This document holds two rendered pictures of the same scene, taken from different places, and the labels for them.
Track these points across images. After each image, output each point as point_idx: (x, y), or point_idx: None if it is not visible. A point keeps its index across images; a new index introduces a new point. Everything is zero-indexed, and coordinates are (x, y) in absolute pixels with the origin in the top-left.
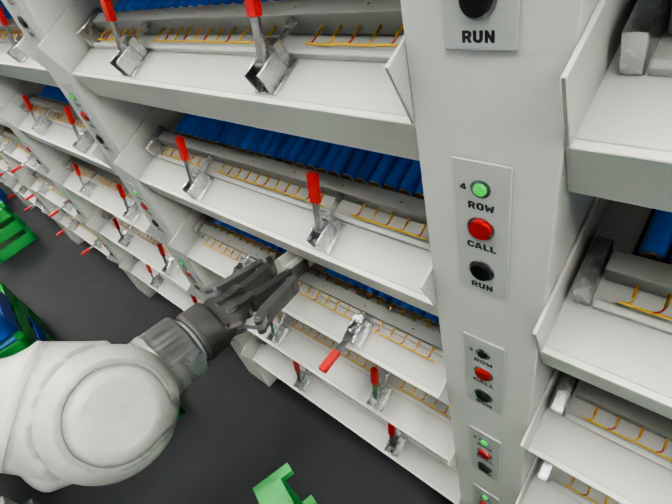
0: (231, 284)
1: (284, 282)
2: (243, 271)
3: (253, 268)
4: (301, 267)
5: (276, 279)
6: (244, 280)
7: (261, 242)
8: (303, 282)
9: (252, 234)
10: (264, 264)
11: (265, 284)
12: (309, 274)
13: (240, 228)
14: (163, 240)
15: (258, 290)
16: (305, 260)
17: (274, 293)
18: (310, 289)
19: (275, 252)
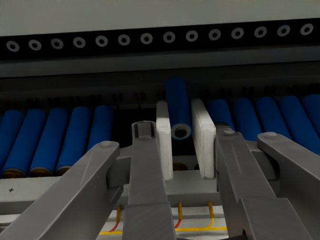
0: (63, 237)
1: (275, 147)
2: (85, 174)
3: (108, 162)
4: (232, 129)
5: (238, 151)
6: (132, 190)
7: (12, 165)
8: (189, 198)
9: (115, 18)
10: (136, 144)
11: (234, 169)
12: (200, 173)
13: (55, 8)
14: None
15: (248, 190)
16: (215, 122)
17: (317, 174)
18: (212, 208)
19: (63, 173)
